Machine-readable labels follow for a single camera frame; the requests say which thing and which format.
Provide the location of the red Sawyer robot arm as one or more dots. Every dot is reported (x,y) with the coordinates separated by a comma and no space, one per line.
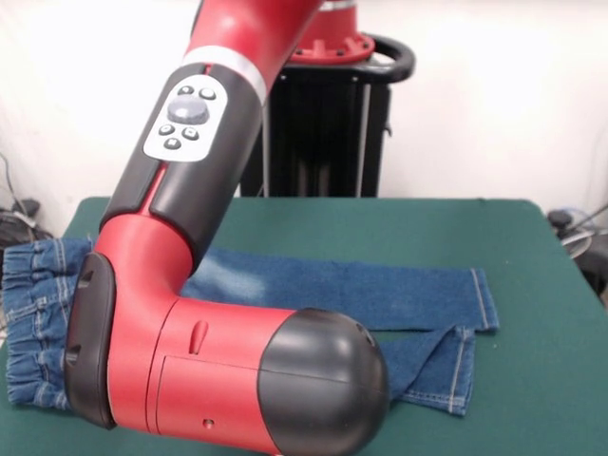
(190,356)

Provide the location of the black office chair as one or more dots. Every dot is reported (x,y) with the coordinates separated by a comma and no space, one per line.
(596,266)

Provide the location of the dark green table cloth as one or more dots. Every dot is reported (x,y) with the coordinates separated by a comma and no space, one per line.
(522,380)

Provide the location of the blue denim jeans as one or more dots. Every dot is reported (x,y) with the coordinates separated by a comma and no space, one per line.
(380,294)

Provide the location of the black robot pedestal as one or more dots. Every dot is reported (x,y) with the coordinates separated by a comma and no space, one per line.
(323,142)

